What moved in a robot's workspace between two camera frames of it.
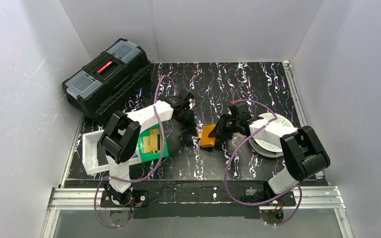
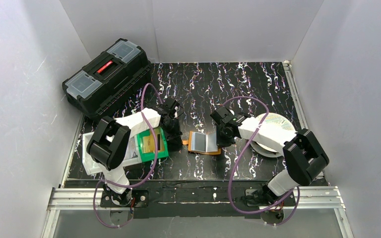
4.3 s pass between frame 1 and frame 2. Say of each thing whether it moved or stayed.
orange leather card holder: moved
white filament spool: stayed
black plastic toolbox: stayed
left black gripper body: moved
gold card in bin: stayed
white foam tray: stayed
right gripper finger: moved
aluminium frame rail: stayed
